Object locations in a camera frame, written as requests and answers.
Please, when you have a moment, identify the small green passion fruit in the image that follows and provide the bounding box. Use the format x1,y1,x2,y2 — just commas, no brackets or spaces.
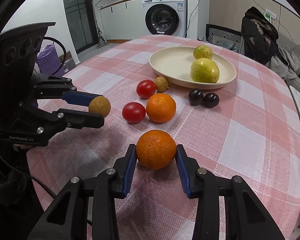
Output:
193,45,213,60

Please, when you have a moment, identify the white kitchen counter cabinet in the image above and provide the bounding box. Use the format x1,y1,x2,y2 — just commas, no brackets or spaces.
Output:
101,0,149,41

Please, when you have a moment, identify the grey clothing pile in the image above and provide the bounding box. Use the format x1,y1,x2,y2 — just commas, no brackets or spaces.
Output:
269,47,300,81

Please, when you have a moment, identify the person's left hand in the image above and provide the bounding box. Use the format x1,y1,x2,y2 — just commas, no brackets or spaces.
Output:
14,144,31,150

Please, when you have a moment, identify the black patterned basket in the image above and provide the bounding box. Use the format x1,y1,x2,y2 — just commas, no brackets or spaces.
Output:
206,24,243,53

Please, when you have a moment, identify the black camera cable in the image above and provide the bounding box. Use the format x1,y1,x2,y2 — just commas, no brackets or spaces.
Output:
43,36,68,75

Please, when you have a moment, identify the black jacket on chair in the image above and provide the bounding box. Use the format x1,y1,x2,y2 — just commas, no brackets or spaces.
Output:
241,7,279,64

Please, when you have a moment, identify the dark plum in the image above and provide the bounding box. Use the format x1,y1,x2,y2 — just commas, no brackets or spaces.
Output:
203,93,219,108
189,88,204,106

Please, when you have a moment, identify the red cherry tomato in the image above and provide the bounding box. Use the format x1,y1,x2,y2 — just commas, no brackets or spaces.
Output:
122,102,146,124
136,80,156,99

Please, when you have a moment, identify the purple bag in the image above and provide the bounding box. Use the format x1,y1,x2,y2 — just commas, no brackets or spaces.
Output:
36,42,65,76

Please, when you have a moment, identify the brown longan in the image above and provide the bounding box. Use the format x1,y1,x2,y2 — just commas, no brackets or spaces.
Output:
88,96,111,118
154,76,169,93

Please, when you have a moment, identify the white washing machine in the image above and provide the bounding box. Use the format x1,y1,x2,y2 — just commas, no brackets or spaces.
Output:
141,0,187,37

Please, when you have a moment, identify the orange tangerine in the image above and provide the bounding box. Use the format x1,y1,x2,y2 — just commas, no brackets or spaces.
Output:
146,93,176,124
136,129,177,170

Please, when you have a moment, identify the cream round plate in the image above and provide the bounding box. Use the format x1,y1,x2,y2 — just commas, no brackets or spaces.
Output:
149,46,237,90

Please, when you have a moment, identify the black glass door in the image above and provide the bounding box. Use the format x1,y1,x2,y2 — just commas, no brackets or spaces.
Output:
63,0,98,53

